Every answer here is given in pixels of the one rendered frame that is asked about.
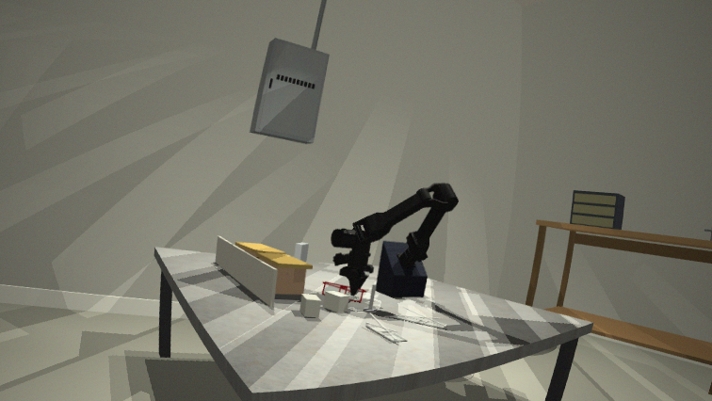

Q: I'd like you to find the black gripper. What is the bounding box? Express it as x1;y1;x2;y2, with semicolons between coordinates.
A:
339;249;374;296

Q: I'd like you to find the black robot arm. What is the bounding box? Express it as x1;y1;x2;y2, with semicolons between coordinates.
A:
331;183;459;268

